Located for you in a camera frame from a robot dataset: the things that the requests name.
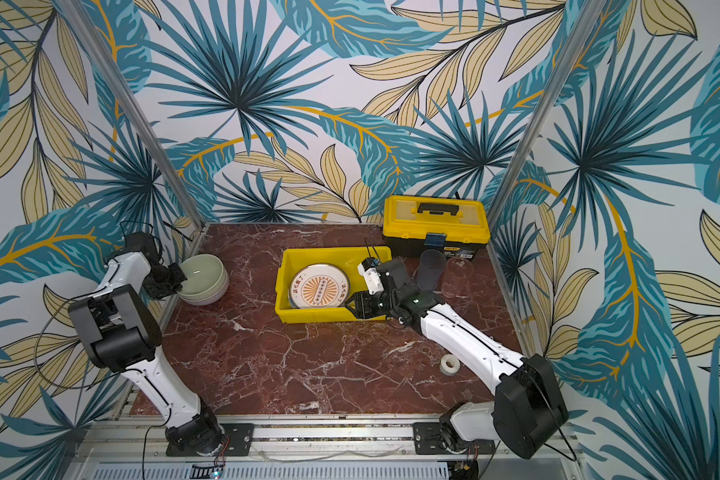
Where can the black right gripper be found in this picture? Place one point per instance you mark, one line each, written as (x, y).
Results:
(367, 303)

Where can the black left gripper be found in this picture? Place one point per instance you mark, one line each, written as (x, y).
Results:
(168, 279)

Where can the green bowl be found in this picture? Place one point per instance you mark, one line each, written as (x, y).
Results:
(204, 273)

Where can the blue translucent plastic cup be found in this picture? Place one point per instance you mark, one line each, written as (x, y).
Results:
(431, 267)

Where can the orange sunburst plate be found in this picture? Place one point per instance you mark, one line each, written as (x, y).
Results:
(319, 286)

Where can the grey bowl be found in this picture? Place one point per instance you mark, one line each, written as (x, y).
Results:
(209, 296)

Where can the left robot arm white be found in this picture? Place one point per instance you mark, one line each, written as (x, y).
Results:
(119, 333)

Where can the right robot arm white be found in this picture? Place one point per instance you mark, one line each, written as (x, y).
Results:
(528, 407)

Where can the yellow plastic bin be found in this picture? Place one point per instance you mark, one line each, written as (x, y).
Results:
(345, 258)

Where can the white tape roll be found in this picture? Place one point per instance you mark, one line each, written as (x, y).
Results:
(449, 365)

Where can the yellow black toolbox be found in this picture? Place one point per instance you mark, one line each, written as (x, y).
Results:
(456, 228)

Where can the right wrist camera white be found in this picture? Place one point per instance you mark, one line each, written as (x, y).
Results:
(368, 270)

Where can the metal base rail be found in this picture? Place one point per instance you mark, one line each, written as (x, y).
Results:
(375, 446)

